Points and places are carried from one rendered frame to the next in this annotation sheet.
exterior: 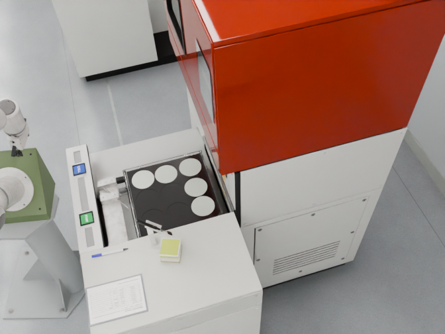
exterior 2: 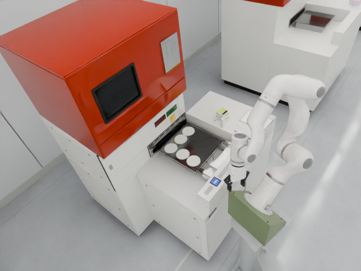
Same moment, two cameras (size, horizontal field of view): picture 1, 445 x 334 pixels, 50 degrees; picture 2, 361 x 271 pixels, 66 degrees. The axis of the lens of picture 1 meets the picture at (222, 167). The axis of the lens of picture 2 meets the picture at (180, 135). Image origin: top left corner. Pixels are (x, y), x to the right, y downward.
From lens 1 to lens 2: 2.39 m
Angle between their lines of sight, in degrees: 69
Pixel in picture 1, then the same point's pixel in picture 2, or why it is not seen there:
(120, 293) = not seen: hidden behind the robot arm
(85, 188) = (222, 170)
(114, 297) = not seen: hidden behind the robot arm
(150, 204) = (204, 148)
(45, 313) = (274, 259)
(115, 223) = (225, 156)
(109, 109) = not seen: outside the picture
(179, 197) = (191, 141)
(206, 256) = (213, 108)
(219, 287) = (220, 99)
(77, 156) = (208, 190)
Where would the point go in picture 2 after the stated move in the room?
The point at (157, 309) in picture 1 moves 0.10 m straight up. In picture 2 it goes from (245, 108) to (246, 98)
